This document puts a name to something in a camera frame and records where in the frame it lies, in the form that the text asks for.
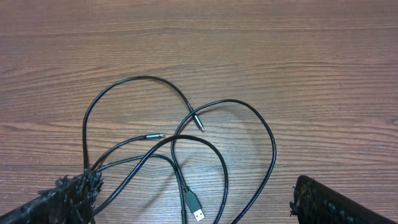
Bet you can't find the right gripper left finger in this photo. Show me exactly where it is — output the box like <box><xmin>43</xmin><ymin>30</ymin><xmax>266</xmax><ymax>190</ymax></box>
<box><xmin>1</xmin><ymin>170</ymin><xmax>104</xmax><ymax>224</ymax></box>

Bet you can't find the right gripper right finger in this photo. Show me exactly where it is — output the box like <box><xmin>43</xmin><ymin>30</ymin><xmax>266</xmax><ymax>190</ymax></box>
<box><xmin>289</xmin><ymin>175</ymin><xmax>396</xmax><ymax>224</ymax></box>

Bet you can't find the black audio jack cable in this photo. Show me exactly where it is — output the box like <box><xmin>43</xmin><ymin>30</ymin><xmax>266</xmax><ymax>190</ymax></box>
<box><xmin>81</xmin><ymin>75</ymin><xmax>205</xmax><ymax>175</ymax></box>

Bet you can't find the black usb cable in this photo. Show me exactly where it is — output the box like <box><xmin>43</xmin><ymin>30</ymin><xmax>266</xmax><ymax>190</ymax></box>
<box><xmin>91</xmin><ymin>98</ymin><xmax>277</xmax><ymax>224</ymax></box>

